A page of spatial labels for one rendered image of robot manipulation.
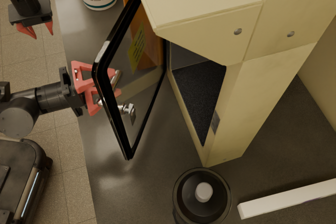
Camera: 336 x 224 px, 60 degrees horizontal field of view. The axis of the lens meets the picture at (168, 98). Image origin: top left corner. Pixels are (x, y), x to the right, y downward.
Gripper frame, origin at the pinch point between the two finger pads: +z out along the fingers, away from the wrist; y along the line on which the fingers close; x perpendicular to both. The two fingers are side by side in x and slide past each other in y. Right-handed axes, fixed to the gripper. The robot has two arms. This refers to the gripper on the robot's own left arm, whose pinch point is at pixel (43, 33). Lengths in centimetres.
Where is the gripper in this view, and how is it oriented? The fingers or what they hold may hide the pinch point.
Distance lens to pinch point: 89.9
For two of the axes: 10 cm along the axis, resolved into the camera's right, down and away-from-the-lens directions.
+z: 0.2, 5.0, 8.6
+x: -3.1, -8.2, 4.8
